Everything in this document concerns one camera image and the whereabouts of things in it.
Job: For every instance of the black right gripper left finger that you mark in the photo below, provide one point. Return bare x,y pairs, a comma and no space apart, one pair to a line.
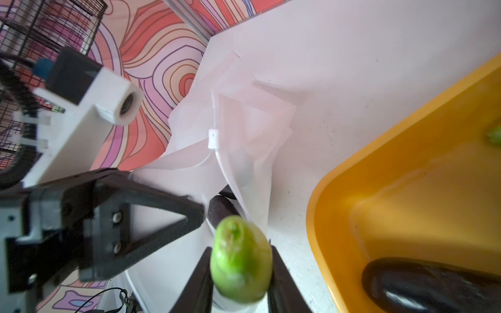
197,296

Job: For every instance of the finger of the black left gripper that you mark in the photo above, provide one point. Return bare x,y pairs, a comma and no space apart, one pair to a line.
129,221

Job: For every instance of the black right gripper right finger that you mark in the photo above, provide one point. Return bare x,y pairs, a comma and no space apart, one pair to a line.
283,296

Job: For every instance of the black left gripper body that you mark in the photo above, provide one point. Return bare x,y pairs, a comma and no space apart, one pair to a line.
42,242

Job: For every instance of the clear zip-top plastic bag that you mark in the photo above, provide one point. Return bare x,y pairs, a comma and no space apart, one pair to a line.
226,132

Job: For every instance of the purple eggplant in tray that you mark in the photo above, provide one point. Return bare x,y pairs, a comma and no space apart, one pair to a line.
407,285

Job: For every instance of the yellow plastic tray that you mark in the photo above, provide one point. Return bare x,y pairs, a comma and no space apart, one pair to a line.
427,189

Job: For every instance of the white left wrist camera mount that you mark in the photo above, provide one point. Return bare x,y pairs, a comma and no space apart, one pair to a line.
93,99

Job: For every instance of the black wire basket left wall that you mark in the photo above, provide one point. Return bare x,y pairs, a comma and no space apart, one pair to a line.
36,30

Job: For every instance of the aluminium frame post left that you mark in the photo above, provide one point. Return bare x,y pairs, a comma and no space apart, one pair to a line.
188,15

